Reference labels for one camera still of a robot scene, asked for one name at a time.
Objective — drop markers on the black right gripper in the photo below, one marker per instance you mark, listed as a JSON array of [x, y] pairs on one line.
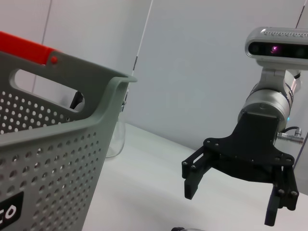
[[252, 149]]

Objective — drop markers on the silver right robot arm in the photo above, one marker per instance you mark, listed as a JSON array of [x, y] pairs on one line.
[[267, 101]]

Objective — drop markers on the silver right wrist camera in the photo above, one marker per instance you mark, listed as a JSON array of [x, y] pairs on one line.
[[276, 45]]

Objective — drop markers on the grey perforated plastic storage bin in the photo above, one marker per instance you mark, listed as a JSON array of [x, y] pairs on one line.
[[60, 168]]

